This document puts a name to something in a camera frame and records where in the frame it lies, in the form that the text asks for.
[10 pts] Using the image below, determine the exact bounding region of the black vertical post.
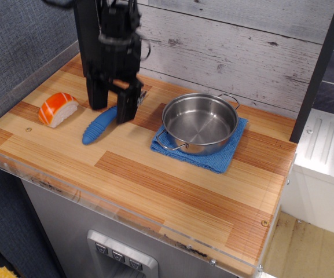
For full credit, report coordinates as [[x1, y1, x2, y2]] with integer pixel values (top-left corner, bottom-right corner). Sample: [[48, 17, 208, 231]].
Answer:
[[289, 14, 334, 143]]

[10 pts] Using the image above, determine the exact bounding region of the stainless steel pot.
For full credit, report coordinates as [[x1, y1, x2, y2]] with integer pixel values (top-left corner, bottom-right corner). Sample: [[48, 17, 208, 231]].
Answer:
[[156, 93, 240, 156]]

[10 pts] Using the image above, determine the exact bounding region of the blue folded cloth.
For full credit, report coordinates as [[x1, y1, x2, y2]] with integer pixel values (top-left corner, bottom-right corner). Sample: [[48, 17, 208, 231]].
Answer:
[[151, 118, 248, 173]]

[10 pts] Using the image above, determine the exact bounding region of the blue handled metal spork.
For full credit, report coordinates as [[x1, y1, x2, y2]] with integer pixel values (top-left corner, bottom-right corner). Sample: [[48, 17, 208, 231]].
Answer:
[[82, 90, 148, 145]]

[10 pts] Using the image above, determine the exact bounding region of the clear acrylic table edge guard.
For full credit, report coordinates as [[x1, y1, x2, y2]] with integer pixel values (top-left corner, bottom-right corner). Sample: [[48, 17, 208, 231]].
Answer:
[[0, 154, 263, 277]]

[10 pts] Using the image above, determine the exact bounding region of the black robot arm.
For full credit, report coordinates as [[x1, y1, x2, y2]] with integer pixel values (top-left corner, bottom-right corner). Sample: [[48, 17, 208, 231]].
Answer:
[[46, 1, 144, 123]]

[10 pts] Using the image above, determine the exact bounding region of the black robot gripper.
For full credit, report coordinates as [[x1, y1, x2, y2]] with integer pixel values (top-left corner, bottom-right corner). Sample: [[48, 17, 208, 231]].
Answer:
[[85, 1, 144, 124]]

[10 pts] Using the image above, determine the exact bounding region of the yellow object at corner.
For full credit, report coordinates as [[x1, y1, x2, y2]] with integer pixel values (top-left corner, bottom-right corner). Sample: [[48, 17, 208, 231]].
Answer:
[[0, 267, 17, 278]]

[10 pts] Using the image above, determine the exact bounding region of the grey cabinet with dispenser panel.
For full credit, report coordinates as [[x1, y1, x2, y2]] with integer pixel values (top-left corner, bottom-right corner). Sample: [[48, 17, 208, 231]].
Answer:
[[23, 181, 233, 277]]

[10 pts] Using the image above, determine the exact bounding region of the toy salmon sushi piece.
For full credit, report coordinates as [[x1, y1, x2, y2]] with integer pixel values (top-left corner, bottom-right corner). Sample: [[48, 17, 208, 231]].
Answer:
[[38, 92, 79, 128]]

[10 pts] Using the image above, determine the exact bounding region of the white ribbed plastic appliance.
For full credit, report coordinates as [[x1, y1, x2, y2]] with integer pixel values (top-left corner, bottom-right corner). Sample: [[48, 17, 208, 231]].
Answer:
[[281, 109, 334, 233]]

